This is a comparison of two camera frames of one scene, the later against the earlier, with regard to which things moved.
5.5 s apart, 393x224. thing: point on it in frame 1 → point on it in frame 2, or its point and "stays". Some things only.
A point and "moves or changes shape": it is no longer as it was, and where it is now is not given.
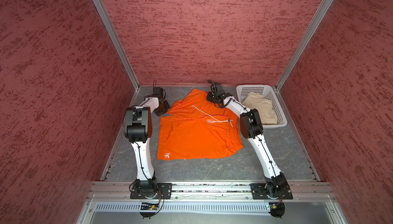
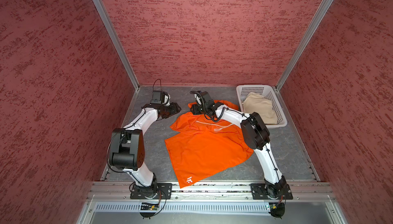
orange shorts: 195,127 moves or changes shape
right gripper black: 209,97 → 196,110
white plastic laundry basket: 270,93 stays
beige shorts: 263,106 stays
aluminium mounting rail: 106,191 stays
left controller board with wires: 147,206 stays
